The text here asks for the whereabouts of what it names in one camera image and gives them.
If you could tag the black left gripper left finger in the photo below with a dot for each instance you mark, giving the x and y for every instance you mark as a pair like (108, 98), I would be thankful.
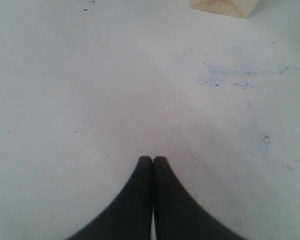
(129, 215)

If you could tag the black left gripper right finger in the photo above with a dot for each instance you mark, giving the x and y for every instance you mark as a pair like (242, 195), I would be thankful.
(177, 216)

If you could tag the light wooden cube block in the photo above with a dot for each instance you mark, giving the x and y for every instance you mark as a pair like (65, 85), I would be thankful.
(233, 8)

